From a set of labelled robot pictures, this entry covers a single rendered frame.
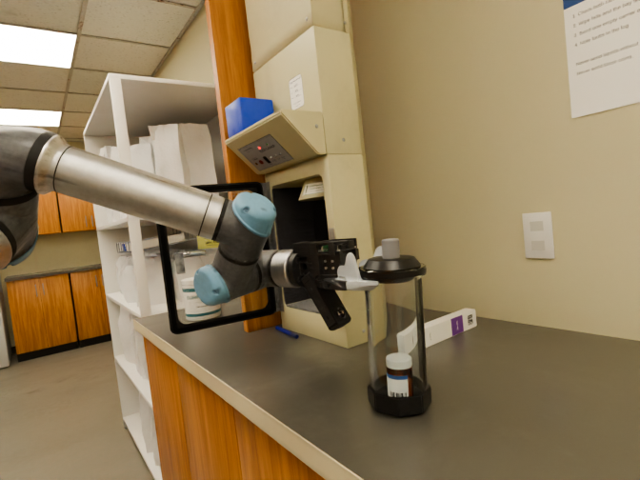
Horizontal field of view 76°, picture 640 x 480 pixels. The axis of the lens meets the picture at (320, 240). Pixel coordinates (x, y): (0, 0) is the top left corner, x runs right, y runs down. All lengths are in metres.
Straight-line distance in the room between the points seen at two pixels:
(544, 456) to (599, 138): 0.70
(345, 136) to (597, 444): 0.76
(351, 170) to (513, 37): 0.52
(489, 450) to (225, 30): 1.24
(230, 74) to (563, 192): 0.96
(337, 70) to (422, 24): 0.42
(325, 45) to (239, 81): 0.38
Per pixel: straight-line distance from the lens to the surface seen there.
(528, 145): 1.15
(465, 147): 1.25
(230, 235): 0.68
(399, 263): 0.63
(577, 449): 0.66
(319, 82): 1.02
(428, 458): 0.61
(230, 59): 1.36
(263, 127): 1.02
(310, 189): 1.09
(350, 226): 1.00
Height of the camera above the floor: 1.26
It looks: 3 degrees down
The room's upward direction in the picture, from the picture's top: 6 degrees counter-clockwise
